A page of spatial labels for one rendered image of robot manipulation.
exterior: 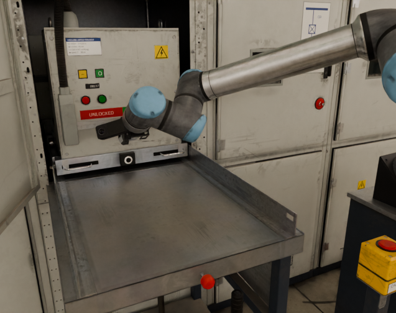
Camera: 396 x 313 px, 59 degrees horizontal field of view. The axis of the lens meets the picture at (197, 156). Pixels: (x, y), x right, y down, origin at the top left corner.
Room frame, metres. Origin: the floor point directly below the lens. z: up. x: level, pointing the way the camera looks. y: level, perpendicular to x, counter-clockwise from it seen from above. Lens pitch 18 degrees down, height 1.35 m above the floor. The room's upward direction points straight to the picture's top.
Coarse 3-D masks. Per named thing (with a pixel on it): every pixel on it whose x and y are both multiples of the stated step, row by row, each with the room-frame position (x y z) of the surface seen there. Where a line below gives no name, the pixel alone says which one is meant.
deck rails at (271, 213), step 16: (192, 160) 1.44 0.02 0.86; (208, 160) 1.30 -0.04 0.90; (208, 176) 1.26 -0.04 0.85; (224, 176) 1.18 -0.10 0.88; (64, 192) 1.13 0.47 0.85; (224, 192) 1.12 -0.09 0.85; (240, 192) 1.08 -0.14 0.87; (256, 192) 1.00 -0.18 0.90; (64, 208) 1.00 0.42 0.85; (256, 208) 0.99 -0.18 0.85; (272, 208) 0.92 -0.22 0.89; (64, 224) 0.89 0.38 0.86; (272, 224) 0.89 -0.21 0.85; (288, 224) 0.85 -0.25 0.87; (80, 240) 0.82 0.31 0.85; (80, 256) 0.74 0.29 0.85; (80, 272) 0.68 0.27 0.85; (80, 288) 0.63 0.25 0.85
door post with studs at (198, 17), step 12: (192, 0) 1.45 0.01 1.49; (204, 0) 1.47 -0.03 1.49; (192, 12) 1.46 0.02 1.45; (204, 12) 1.47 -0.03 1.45; (192, 24) 1.46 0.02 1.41; (204, 24) 1.47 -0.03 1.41; (192, 36) 1.46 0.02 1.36; (204, 36) 1.47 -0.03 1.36; (192, 48) 1.46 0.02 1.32; (204, 48) 1.47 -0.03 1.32; (192, 60) 1.46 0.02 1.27; (204, 60) 1.47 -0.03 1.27; (204, 108) 1.47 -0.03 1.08; (204, 132) 1.47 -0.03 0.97; (192, 144) 1.45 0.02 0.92; (204, 144) 1.47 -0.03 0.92; (204, 288) 1.47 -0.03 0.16; (204, 300) 1.47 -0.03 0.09
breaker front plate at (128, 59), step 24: (48, 48) 1.27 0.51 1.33; (120, 48) 1.38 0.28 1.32; (144, 48) 1.41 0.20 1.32; (168, 48) 1.46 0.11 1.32; (72, 72) 1.30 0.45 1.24; (120, 72) 1.37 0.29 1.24; (144, 72) 1.41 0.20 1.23; (168, 72) 1.45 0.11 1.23; (96, 96) 1.33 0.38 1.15; (120, 96) 1.37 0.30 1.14; (168, 96) 1.45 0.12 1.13; (96, 144) 1.33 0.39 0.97; (120, 144) 1.36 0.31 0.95; (144, 144) 1.41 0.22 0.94; (168, 144) 1.45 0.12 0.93
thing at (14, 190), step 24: (0, 24) 1.16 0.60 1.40; (0, 48) 1.13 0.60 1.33; (0, 72) 1.10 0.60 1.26; (0, 96) 1.07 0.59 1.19; (24, 96) 1.18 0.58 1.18; (0, 120) 1.04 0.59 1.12; (0, 144) 1.02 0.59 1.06; (0, 168) 0.99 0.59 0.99; (24, 168) 1.15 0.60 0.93; (0, 192) 0.96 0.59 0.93; (24, 192) 1.12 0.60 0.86; (0, 216) 0.94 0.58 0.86
